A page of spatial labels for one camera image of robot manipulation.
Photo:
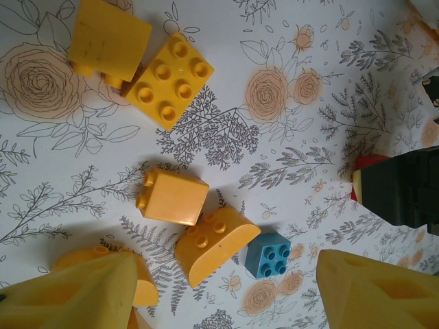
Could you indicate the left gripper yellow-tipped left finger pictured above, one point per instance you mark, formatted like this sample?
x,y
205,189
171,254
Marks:
x,y
68,301

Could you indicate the yellow six-stud lego brick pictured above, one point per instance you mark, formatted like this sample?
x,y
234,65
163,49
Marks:
x,y
169,80

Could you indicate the small blue four-stud lego brick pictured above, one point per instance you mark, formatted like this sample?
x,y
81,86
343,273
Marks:
x,y
269,260

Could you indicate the yellow rounded lego brick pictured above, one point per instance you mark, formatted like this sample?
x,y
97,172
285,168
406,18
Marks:
x,y
214,246
145,284

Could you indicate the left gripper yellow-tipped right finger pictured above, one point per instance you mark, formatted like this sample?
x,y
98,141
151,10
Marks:
x,y
377,301

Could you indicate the floral patterned table cover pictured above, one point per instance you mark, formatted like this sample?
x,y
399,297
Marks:
x,y
274,137

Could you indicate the white plastic bin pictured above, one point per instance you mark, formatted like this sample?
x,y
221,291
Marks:
x,y
427,10

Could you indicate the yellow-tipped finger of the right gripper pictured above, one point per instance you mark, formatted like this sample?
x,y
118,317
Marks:
x,y
394,192
430,90

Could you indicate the red lego brick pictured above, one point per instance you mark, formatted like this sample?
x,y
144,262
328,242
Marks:
x,y
372,160

